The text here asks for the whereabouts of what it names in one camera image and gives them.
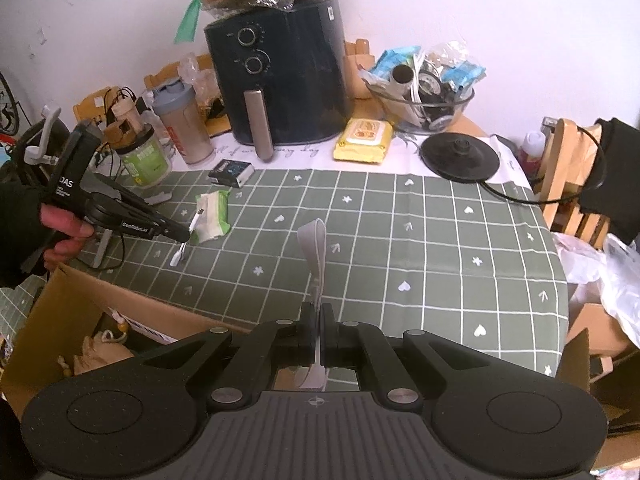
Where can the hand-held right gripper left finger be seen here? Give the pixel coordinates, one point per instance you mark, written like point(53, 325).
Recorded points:
point(309, 332)

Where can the white bottle red label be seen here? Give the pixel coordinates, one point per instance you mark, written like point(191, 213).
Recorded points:
point(532, 152)

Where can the black kettle base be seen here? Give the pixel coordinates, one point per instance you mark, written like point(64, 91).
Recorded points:
point(460, 160)

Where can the yellow wet wipes pack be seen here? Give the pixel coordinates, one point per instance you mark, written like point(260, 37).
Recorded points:
point(362, 140)

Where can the grey shaker bottle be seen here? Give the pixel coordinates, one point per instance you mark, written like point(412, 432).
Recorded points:
point(187, 130)

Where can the clear crinkled wrapper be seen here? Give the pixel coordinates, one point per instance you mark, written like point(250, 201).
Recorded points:
point(445, 55)

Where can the black air fryer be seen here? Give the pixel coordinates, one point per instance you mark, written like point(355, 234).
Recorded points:
point(300, 75)

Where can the cardboard box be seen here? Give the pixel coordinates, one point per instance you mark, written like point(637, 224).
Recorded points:
point(75, 300)
point(590, 325)

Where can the white plastic bag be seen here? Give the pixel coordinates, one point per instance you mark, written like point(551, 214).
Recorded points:
point(620, 285)

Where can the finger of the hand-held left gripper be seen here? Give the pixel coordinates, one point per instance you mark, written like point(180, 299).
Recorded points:
point(125, 192)
point(172, 231)

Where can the wooden chair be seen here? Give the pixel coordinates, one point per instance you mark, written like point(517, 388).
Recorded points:
point(357, 72)
point(555, 170)
point(92, 105)
point(160, 77)

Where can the beige bottle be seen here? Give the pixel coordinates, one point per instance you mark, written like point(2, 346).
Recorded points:
point(127, 112)

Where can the white tube black end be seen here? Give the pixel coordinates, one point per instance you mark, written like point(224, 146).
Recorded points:
point(402, 75)

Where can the green wet wipes pack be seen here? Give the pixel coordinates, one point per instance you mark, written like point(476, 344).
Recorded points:
point(212, 215)

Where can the person's left hand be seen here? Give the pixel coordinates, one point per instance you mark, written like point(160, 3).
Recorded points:
point(60, 220)

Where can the green plastic bag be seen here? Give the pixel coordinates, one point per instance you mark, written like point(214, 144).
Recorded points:
point(189, 20)

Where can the small black box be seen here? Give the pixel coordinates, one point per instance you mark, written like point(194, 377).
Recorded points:
point(230, 171)

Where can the green label jar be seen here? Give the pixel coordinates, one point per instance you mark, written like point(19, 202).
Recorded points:
point(145, 162)

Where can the blue foil packet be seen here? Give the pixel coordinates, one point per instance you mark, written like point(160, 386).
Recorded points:
point(395, 60)
point(470, 72)

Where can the glass bowl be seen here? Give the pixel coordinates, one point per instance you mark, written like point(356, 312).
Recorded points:
point(445, 115)

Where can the bicycle wheel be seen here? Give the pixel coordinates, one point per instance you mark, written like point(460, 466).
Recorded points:
point(6, 110)

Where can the dark round appliance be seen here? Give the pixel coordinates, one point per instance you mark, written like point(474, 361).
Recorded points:
point(31, 137)

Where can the small brown object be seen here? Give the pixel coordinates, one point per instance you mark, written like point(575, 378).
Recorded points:
point(117, 133)

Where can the green checked tablecloth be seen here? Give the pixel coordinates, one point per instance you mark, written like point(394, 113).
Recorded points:
point(425, 270)

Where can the clear plastic bag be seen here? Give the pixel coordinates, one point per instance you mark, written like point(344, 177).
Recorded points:
point(192, 72)

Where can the white phone tripod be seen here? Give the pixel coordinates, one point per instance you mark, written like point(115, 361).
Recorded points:
point(47, 121)

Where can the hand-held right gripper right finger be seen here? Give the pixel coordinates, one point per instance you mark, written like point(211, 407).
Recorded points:
point(329, 335)

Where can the black cloth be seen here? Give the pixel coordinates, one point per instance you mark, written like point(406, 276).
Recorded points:
point(620, 175)

